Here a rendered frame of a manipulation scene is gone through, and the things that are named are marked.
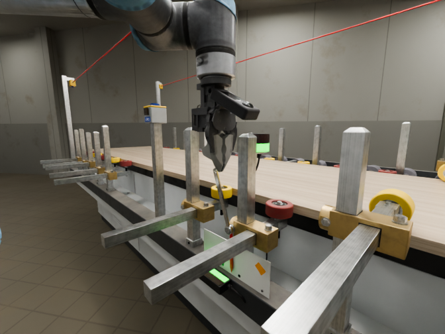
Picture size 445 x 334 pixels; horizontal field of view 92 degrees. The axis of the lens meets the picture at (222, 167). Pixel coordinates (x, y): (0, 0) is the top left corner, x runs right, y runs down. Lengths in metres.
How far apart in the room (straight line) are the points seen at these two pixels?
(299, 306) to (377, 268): 0.51
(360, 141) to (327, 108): 4.17
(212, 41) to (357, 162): 0.36
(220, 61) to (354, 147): 0.31
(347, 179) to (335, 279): 0.21
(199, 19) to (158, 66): 4.63
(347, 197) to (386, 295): 0.37
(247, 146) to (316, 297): 0.38
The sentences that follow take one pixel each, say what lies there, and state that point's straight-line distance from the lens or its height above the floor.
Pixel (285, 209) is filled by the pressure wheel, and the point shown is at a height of 0.90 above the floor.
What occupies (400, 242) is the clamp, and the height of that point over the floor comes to 0.95.
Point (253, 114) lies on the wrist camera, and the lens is 0.45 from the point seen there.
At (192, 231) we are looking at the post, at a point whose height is 0.76.
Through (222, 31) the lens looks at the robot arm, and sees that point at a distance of 0.52.
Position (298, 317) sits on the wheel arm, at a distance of 0.23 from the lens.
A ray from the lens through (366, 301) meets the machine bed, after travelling 0.79.
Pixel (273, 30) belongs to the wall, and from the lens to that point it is 4.80.
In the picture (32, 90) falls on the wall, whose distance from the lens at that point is 7.20.
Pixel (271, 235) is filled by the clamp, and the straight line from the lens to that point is 0.57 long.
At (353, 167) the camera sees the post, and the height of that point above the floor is 1.05.
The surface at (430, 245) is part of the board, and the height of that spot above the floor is 0.89.
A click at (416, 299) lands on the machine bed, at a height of 0.73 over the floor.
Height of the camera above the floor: 1.12
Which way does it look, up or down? 10 degrees down
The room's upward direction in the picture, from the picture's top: straight up
